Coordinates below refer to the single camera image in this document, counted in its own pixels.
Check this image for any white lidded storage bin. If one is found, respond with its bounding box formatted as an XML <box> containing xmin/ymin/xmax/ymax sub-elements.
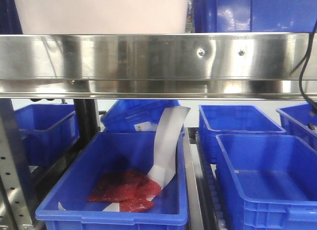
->
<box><xmin>14</xmin><ymin>0</ymin><xmax>188</xmax><ymax>34</ymax></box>

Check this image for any white paper strip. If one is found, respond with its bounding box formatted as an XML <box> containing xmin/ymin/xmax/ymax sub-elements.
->
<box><xmin>102</xmin><ymin>106</ymin><xmax>191</xmax><ymax>213</ymax></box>

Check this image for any tilted blue crate behind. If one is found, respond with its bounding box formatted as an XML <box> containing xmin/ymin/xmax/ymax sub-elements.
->
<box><xmin>101</xmin><ymin>99</ymin><xmax>189</xmax><ymax>133</ymax></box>

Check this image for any blue crate middle right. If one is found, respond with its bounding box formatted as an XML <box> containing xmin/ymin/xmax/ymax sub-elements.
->
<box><xmin>199</xmin><ymin>105</ymin><xmax>286</xmax><ymax>164</ymax></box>

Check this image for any red mesh bag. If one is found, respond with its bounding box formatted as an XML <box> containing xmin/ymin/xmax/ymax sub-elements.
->
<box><xmin>87</xmin><ymin>169</ymin><xmax>161</xmax><ymax>213</ymax></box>

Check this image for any blue crate lower left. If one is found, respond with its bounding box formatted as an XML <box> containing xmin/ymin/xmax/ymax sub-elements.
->
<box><xmin>14</xmin><ymin>104</ymin><xmax>79</xmax><ymax>166</ymax></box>

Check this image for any blue crate front right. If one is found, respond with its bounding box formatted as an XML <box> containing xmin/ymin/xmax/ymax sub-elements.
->
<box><xmin>216</xmin><ymin>134</ymin><xmax>317</xmax><ymax>230</ymax></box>

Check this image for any blue crate with red bag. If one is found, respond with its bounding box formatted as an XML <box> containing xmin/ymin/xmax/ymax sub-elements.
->
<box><xmin>35</xmin><ymin>132</ymin><xmax>188</xmax><ymax>230</ymax></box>

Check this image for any blue crate far right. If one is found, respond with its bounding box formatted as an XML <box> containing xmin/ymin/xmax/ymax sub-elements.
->
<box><xmin>276</xmin><ymin>103</ymin><xmax>317</xmax><ymax>150</ymax></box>

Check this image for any blue crate upper right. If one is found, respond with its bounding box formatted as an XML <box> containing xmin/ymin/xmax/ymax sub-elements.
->
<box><xmin>193</xmin><ymin>0</ymin><xmax>317</xmax><ymax>33</ymax></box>

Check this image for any dark blue crate upper left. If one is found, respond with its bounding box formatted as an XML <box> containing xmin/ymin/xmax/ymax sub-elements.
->
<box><xmin>0</xmin><ymin>0</ymin><xmax>23</xmax><ymax>35</ymax></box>

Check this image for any stainless steel shelf rail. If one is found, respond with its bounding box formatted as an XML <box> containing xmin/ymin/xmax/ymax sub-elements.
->
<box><xmin>0</xmin><ymin>33</ymin><xmax>317</xmax><ymax>100</ymax></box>

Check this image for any black cable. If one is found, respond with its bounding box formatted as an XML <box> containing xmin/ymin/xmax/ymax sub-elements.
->
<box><xmin>290</xmin><ymin>19</ymin><xmax>317</xmax><ymax>112</ymax></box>

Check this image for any perforated steel shelf post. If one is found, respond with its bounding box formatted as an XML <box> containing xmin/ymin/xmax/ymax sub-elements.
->
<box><xmin>0</xmin><ymin>99</ymin><xmax>38</xmax><ymax>230</ymax></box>

